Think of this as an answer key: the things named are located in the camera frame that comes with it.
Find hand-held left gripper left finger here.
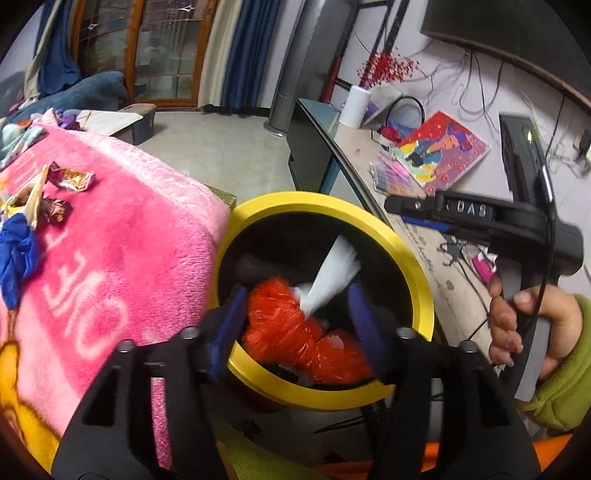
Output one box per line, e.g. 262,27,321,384
51,284,250,480

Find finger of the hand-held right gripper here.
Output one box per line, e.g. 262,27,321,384
401,215,457,233
384,194,447,219

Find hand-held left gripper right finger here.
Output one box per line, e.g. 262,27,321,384
346,281,542,480

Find red plastic bag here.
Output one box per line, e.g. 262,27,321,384
242,277,375,386

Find white foam fruit net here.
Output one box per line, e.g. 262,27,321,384
295,235,363,319

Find yellow rimmed black trash bin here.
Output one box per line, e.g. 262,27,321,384
210,191,435,412

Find dark brown candy wrapper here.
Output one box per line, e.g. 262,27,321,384
39,198,74,227

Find blue plastic bag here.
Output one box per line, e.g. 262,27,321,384
0,215,42,310

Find person's right forearm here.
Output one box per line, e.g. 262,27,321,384
515,295,591,432

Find person's right hand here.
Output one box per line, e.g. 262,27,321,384
487,271,584,380

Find colourful bead organiser box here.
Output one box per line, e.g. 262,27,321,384
369,151,416,195

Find colourful figure painting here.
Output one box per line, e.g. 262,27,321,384
394,111,491,197

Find pink plastic object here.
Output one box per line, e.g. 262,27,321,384
471,256,497,282

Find black set-top box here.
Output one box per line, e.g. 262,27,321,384
499,113,555,208

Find long television cabinet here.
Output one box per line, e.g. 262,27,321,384
286,98,522,365

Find white paper roll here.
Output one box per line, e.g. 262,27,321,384
339,85,374,127

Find person's green garment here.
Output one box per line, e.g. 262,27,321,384
215,415,333,480

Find red berry branches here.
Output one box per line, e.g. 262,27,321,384
355,48,421,88

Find pink printed blanket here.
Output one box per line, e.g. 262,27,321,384
0,111,232,472

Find grey tower air conditioner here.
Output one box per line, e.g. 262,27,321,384
263,0,352,137

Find orange brown candy wrapper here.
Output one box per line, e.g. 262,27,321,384
48,161,95,192

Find blue curtain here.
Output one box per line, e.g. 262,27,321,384
198,0,284,109
25,0,84,100

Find orange cloth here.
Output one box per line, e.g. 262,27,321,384
318,436,591,480

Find beige snack wrapper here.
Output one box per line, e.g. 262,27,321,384
0,166,49,222

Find white topped coffee table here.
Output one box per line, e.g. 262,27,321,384
76,110,143,138

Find purple plastic bag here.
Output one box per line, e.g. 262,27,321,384
55,108,81,132

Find blue patterned sofa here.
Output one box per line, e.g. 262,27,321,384
0,69,127,123

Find light blue printed blanket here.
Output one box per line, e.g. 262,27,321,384
0,122,49,169

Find wooden framed glass door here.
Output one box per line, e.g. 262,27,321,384
69,0,218,109

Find black cable loop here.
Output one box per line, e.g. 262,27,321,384
379,96,426,139

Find hanging black cables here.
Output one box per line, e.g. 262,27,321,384
434,46,568,153

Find black wall television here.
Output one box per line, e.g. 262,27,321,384
420,0,591,100

